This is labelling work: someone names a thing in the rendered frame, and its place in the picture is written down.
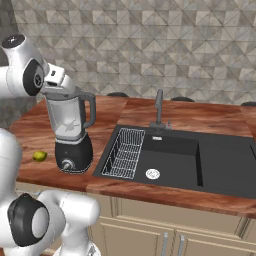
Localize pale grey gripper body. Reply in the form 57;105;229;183
41;73;77;96

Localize dark grey blender lid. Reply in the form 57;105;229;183
44;91;82;102

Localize black blender with clear jar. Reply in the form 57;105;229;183
44;89;98;175

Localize green pear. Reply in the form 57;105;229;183
32;150;49;163

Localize silver blender knob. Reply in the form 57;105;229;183
62;159;75;171

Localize dark grey tap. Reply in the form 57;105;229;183
149;88;175;133

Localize silver sink drain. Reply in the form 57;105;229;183
145;168;162;180

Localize beige cupboard door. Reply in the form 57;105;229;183
99;216;177;256
174;229;256;256

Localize black sink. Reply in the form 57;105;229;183
92;124;256;201

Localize wire sink rack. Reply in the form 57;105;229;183
100;127;147;178

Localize silver cupboard handle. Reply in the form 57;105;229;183
161;231;169;256
177;233;186;256

